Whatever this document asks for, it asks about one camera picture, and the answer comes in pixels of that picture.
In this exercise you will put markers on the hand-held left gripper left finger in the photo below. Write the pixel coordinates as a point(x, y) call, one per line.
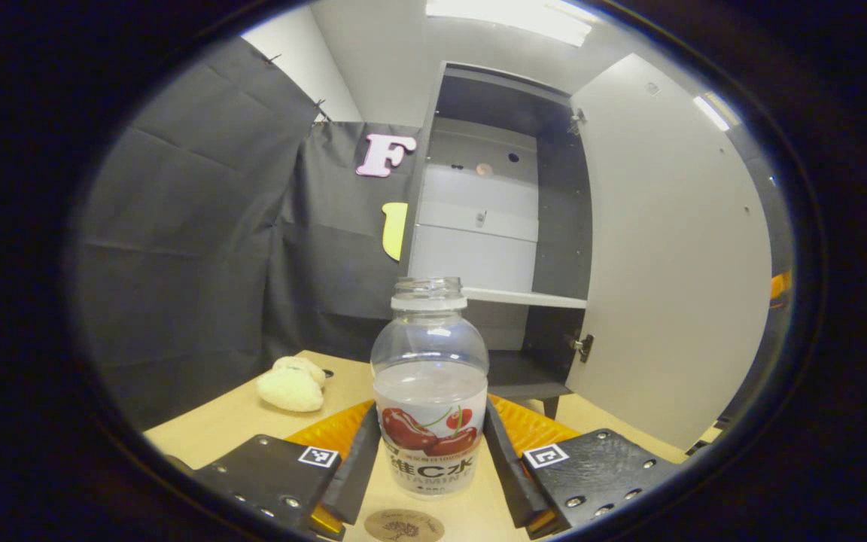
point(354, 467)

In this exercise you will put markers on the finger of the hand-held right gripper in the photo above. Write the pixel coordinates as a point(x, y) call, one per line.
point(781, 287)

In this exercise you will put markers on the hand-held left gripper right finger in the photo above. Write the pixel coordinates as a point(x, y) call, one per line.
point(505, 467)

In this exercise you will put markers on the round brown coaster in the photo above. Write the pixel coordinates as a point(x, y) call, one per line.
point(403, 525)

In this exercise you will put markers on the clear bottle with red label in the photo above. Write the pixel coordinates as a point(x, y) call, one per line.
point(430, 391)

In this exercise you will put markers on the white cabinet door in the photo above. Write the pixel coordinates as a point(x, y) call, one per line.
point(667, 263)

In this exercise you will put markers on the grey cabinet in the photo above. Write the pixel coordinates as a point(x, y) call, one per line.
point(561, 211)

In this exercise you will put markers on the cream plush toy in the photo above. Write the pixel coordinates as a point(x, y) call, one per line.
point(290, 388)

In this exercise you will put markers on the black backdrop cloth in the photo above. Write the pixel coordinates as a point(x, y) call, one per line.
point(200, 248)

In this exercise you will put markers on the large ceiling light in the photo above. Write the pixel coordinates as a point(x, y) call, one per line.
point(512, 19)

